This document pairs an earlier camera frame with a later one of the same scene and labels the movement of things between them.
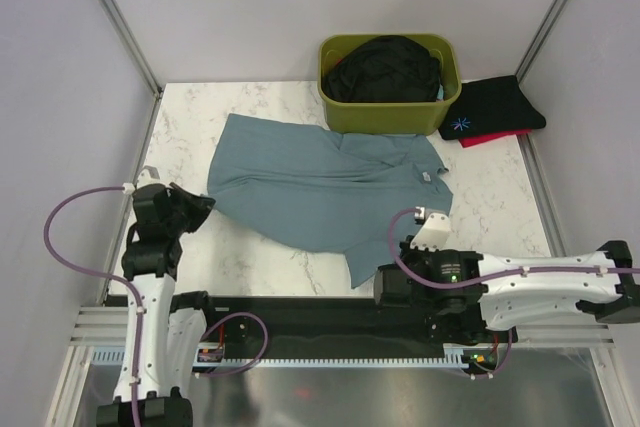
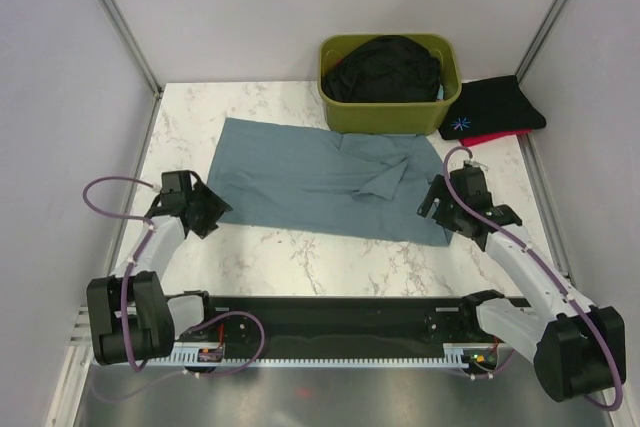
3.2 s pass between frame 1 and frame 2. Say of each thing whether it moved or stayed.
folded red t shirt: stayed
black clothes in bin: stayed
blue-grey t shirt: moved
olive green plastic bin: stayed
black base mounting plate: stayed
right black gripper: moved
